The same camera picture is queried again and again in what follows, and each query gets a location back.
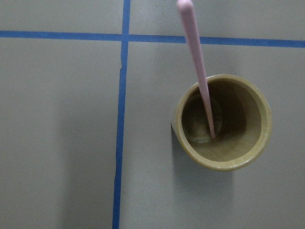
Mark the tan bamboo cup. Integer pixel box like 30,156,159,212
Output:
171,74,272,171

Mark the long blue tape strip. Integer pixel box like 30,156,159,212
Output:
0,31,305,49

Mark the pink chopstick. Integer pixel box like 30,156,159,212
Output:
177,0,215,139

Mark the crossing blue tape strip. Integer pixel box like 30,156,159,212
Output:
112,0,131,229

